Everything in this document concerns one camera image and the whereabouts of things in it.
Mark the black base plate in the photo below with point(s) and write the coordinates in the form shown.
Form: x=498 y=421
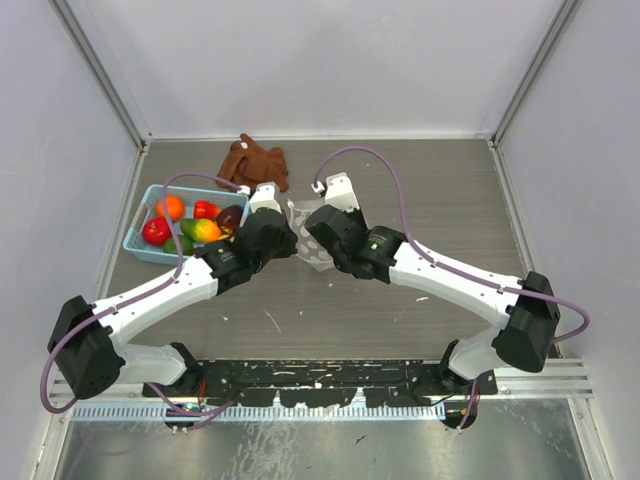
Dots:
x=320 y=384

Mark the aluminium frame post left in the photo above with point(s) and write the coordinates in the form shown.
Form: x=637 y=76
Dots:
x=79 y=21

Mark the clear zip top bag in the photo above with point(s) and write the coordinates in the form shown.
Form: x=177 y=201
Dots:
x=308 y=249

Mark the slotted cable duct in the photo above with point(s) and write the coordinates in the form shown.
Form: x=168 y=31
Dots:
x=155 y=411

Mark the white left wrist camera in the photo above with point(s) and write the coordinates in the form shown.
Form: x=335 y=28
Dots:
x=264 y=195

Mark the brown cloth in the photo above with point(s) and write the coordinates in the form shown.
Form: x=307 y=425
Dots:
x=247 y=163

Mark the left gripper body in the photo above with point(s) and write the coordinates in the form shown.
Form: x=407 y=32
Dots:
x=282 y=248

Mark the dark red apple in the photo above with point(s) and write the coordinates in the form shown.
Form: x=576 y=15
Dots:
x=229 y=218

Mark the aluminium frame post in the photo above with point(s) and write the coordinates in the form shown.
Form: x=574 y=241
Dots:
x=79 y=21
x=552 y=36

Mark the light blue plastic basket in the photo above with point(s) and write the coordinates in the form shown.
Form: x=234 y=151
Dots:
x=134 y=242

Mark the orange tangerine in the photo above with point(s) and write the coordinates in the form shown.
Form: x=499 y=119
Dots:
x=176 y=208

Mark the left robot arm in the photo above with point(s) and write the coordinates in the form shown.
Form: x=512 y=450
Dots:
x=91 y=342

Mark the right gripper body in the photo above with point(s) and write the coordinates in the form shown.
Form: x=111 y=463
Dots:
x=357 y=217

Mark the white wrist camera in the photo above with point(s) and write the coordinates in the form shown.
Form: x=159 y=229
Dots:
x=337 y=191
x=264 y=195

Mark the green yellow mango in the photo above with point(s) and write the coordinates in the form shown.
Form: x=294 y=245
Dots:
x=200 y=230

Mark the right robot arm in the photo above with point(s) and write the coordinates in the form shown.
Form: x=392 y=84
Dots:
x=522 y=319

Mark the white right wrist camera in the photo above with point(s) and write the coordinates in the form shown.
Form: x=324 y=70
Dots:
x=337 y=191

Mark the red bell pepper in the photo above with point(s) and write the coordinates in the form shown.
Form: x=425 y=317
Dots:
x=206 y=210

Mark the aluminium frame post right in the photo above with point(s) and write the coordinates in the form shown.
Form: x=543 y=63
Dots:
x=552 y=36

